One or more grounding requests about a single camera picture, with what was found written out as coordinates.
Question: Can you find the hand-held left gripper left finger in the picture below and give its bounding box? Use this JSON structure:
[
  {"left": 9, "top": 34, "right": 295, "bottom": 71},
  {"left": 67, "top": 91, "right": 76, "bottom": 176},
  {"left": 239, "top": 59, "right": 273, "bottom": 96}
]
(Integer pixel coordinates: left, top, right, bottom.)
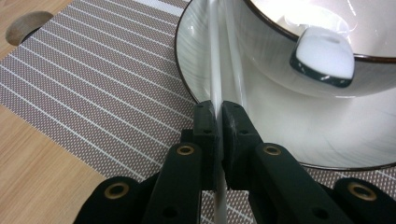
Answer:
[{"left": 141, "top": 100, "right": 219, "bottom": 224}]

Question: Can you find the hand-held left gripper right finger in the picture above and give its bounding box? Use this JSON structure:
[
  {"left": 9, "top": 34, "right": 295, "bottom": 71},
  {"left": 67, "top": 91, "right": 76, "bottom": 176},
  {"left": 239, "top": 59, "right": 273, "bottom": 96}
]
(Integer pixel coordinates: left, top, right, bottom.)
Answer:
[{"left": 221, "top": 101, "right": 353, "bottom": 224}]

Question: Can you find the white plate with dark rim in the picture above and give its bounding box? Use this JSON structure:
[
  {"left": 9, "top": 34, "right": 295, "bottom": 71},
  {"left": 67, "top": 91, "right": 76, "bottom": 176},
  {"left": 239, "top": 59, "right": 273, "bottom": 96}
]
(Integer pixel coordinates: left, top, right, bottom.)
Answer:
[{"left": 175, "top": 0, "right": 396, "bottom": 172}]

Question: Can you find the white bowl with dark rim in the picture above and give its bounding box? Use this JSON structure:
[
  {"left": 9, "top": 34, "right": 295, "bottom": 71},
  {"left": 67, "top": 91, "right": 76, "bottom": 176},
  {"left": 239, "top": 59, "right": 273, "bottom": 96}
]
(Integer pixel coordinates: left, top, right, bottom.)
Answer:
[{"left": 232, "top": 0, "right": 396, "bottom": 99}]

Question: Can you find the white ceramic spoon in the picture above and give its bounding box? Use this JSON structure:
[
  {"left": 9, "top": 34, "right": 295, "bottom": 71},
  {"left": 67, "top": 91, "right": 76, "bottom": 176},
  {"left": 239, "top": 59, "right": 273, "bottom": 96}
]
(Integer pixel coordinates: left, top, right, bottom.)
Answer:
[{"left": 289, "top": 26, "right": 356, "bottom": 89}]

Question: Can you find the grey striped placemat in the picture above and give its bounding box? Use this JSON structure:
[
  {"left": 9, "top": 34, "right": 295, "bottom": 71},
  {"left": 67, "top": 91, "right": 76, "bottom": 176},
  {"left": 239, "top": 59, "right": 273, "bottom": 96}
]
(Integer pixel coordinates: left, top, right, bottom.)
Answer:
[{"left": 0, "top": 0, "right": 396, "bottom": 224}]

